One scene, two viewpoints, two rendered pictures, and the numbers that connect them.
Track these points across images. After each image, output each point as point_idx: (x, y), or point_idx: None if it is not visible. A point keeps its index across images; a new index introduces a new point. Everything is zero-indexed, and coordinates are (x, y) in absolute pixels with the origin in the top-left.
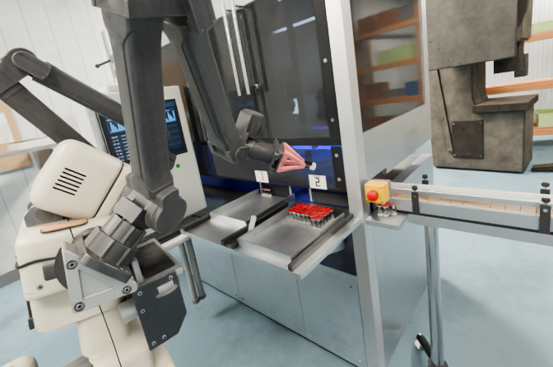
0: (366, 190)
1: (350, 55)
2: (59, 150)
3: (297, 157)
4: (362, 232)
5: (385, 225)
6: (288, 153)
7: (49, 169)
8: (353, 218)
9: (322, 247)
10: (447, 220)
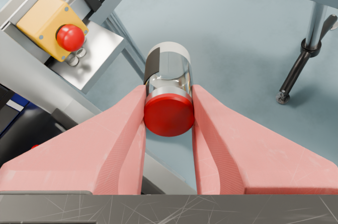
0: (48, 43)
1: None
2: None
3: (140, 118)
4: (90, 109)
5: (109, 59)
6: (293, 148)
7: None
8: (65, 111)
9: (165, 186)
10: None
